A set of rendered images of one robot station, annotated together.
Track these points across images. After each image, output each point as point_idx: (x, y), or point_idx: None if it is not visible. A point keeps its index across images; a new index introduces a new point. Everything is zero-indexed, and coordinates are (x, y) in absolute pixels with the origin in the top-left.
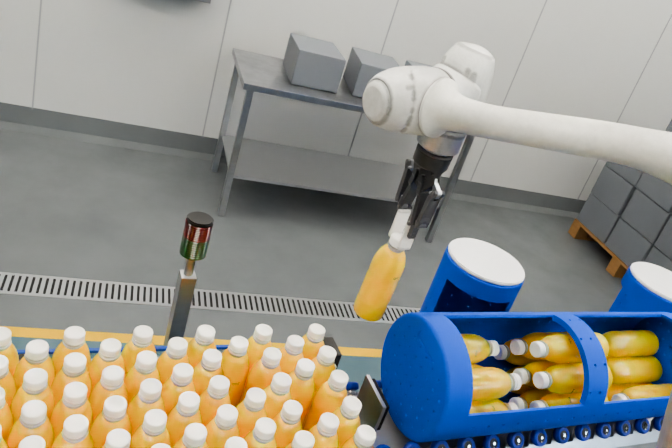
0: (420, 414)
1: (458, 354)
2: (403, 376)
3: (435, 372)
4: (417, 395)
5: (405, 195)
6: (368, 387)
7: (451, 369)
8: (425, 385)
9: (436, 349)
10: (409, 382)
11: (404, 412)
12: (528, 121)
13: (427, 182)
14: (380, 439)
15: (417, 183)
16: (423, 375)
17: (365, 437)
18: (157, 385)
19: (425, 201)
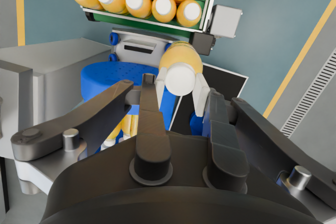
0: (111, 65)
1: (93, 96)
2: (140, 72)
3: (102, 75)
4: (119, 69)
5: (214, 107)
6: (146, 45)
7: (86, 82)
8: (112, 71)
9: (106, 82)
10: (132, 71)
11: (128, 65)
12: None
13: (105, 160)
14: (133, 51)
15: (185, 139)
16: (117, 73)
17: None
18: None
19: (99, 110)
